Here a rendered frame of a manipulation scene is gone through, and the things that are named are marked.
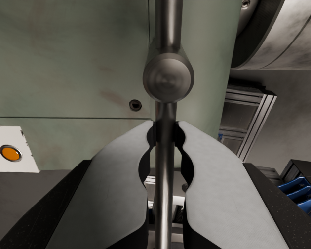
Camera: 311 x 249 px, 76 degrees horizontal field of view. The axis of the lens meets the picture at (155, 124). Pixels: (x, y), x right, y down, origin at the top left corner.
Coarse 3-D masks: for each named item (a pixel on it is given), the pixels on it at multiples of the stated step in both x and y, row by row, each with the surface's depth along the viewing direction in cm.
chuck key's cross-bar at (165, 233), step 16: (160, 0) 8; (176, 0) 8; (160, 16) 8; (176, 16) 8; (160, 32) 9; (176, 32) 9; (160, 112) 11; (176, 112) 11; (160, 128) 11; (160, 144) 12; (160, 160) 12; (160, 176) 13; (160, 192) 13; (160, 208) 13; (160, 224) 14; (160, 240) 14
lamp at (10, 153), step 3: (3, 150) 26; (6, 150) 26; (9, 150) 26; (12, 150) 26; (3, 153) 26; (6, 153) 26; (9, 153) 26; (12, 153) 26; (15, 153) 26; (6, 156) 26; (9, 156) 26; (12, 156) 26; (15, 156) 26; (18, 156) 26; (12, 159) 27; (15, 159) 27
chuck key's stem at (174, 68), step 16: (160, 48) 9; (176, 48) 9; (160, 64) 8; (176, 64) 8; (144, 80) 8; (160, 80) 8; (176, 80) 8; (192, 80) 8; (160, 96) 9; (176, 96) 9
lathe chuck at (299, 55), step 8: (304, 32) 22; (296, 40) 23; (304, 40) 22; (288, 48) 24; (296, 48) 24; (304, 48) 24; (280, 56) 25; (288, 56) 25; (296, 56) 25; (304, 56) 25; (272, 64) 28; (280, 64) 28; (288, 64) 28; (296, 64) 28; (304, 64) 28
